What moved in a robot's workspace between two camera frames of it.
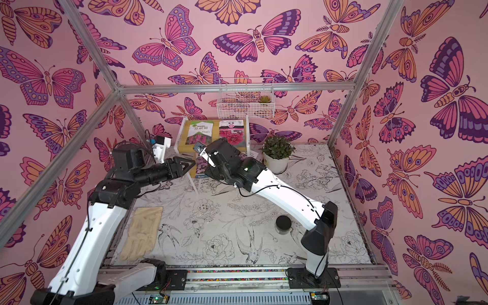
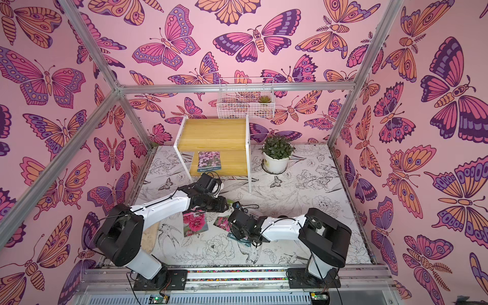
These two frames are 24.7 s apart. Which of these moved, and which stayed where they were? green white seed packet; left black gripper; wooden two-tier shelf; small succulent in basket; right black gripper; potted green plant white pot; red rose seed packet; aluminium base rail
Moved: left black gripper; red rose seed packet; right black gripper; green white seed packet
Stayed: small succulent in basket; aluminium base rail; wooden two-tier shelf; potted green plant white pot
